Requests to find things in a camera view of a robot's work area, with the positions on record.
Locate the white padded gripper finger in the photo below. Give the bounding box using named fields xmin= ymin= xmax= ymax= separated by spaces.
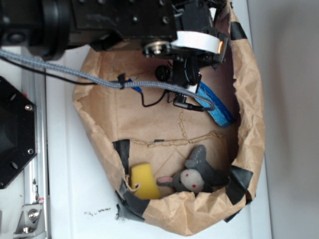
xmin=170 ymin=31 xmax=223 ymax=54

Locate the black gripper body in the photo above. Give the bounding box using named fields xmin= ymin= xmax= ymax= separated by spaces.
xmin=144 ymin=0 xmax=228 ymax=88

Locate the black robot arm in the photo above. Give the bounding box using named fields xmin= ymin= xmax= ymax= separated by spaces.
xmin=0 ymin=0 xmax=228 ymax=87

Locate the blue sponge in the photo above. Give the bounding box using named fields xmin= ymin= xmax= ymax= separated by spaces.
xmin=197 ymin=82 xmax=236 ymax=128

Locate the brown paper bin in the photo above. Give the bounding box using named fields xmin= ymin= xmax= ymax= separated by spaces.
xmin=73 ymin=1 xmax=265 ymax=236

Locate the grey plush mouse toy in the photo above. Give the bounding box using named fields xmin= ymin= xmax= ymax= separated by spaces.
xmin=157 ymin=145 xmax=229 ymax=194

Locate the yellow sponge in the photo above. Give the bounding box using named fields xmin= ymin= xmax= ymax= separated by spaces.
xmin=130 ymin=163 xmax=161 ymax=199

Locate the white tray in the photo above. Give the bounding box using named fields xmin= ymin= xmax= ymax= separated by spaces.
xmin=44 ymin=0 xmax=274 ymax=239

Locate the thin black cable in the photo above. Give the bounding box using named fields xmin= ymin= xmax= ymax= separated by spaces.
xmin=0 ymin=56 xmax=175 ymax=108

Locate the grey braided cable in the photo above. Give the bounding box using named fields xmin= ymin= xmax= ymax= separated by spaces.
xmin=0 ymin=48 xmax=215 ymax=112

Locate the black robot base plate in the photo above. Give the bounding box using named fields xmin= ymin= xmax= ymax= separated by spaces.
xmin=0 ymin=77 xmax=37 ymax=189

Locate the aluminium frame rail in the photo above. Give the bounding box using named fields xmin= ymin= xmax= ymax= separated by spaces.
xmin=21 ymin=69 xmax=51 ymax=239

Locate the metal corner bracket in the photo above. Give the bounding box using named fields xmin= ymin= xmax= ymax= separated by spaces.
xmin=13 ymin=204 xmax=47 ymax=239

